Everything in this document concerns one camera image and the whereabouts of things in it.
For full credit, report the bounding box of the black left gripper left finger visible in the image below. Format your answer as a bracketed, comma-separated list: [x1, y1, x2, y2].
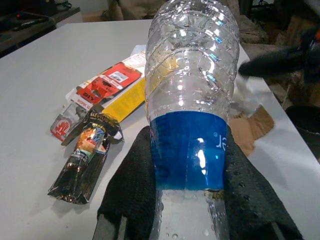
[96, 125, 161, 240]

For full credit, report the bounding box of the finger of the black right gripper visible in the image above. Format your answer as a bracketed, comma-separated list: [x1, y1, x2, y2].
[238, 45, 309, 81]

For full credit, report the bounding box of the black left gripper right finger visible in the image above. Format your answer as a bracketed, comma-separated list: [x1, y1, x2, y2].
[219, 134, 305, 240]

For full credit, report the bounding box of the white tissue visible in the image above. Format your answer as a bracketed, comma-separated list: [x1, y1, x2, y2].
[229, 74, 266, 119]

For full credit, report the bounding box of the clear bottle with blue label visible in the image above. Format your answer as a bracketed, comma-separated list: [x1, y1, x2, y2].
[144, 0, 241, 240]

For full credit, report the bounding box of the black round rubbish bin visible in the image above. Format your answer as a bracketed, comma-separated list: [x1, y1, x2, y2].
[284, 105, 320, 152]

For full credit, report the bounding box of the black foil snack wrapper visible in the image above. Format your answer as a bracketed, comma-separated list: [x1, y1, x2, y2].
[47, 109, 125, 205]

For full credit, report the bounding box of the brown cardboard scrap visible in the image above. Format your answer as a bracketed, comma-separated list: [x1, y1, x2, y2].
[228, 104, 275, 158]

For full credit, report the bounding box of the grey card with red glove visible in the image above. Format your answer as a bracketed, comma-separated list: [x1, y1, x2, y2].
[49, 101, 94, 143]

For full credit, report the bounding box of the yellow packaging card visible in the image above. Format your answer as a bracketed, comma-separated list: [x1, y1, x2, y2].
[101, 44, 147, 124]

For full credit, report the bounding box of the red and white packaging card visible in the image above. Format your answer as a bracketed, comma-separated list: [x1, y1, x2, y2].
[65, 61, 144, 106]

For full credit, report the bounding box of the dark desk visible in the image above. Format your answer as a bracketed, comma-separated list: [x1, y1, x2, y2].
[0, 0, 81, 59]

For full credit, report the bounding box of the black pen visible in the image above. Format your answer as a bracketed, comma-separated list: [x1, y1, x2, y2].
[12, 18, 55, 32]

